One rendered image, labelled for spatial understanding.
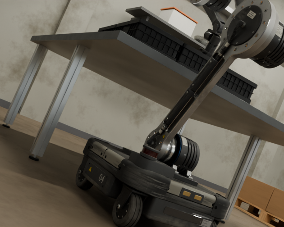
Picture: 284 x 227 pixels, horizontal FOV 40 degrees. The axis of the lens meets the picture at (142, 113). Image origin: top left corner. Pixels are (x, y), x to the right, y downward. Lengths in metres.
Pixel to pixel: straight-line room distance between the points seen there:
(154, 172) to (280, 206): 2.93
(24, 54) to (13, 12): 0.46
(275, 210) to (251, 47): 3.01
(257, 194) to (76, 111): 2.32
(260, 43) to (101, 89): 3.65
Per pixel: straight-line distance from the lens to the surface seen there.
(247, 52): 1.48
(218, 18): 2.45
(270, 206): 4.36
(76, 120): 4.89
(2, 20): 4.62
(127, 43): 1.60
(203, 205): 1.62
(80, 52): 2.13
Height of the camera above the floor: 0.36
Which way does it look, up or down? 3 degrees up
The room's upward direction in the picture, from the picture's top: 23 degrees clockwise
